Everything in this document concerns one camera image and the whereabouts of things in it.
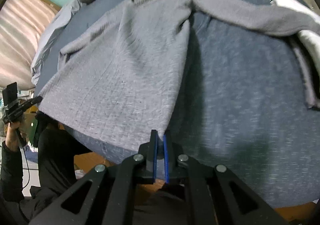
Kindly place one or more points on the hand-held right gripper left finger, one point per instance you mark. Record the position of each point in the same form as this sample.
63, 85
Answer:
155, 160

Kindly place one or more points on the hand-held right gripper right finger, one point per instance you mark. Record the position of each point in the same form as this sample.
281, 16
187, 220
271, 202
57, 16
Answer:
165, 160

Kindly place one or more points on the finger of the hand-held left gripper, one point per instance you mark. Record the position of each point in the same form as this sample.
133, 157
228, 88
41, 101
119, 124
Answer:
31, 103

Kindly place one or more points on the grey knit sweater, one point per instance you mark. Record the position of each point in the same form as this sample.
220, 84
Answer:
112, 77

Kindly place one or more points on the person's left forearm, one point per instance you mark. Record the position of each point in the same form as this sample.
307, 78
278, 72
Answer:
11, 170

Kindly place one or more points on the light grey blanket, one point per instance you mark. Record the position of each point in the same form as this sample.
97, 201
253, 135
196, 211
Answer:
50, 40

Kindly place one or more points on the pink curtain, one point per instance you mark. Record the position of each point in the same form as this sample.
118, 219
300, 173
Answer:
20, 27

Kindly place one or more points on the blue bed sheet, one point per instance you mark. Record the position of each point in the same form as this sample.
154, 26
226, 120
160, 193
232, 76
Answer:
237, 115

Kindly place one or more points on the folded grey garment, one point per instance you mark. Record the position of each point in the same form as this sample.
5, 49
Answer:
307, 80

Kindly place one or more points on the folded white garment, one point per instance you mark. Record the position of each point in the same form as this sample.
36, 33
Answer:
287, 3

